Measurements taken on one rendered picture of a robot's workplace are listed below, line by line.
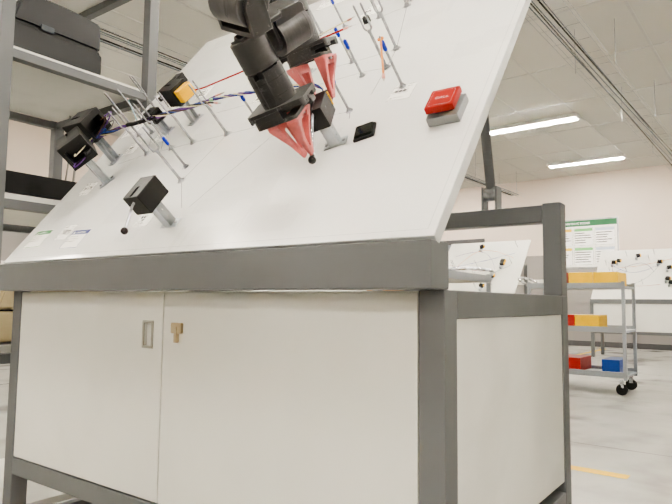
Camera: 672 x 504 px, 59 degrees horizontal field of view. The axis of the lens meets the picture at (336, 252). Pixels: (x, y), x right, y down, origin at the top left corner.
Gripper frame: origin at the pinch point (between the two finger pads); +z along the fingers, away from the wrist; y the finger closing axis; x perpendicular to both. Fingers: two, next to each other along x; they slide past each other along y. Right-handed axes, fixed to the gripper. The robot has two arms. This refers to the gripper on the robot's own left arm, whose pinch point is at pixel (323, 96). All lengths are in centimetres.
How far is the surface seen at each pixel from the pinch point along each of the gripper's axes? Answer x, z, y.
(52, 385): 17, 39, 79
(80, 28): -53, -44, 88
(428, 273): 34.3, 25.4, -18.7
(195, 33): -420, -96, 263
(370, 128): 3.5, 7.9, -7.6
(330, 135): 4.2, 6.7, -0.4
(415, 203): 24.2, 18.3, -17.1
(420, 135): 8.5, 11.1, -16.9
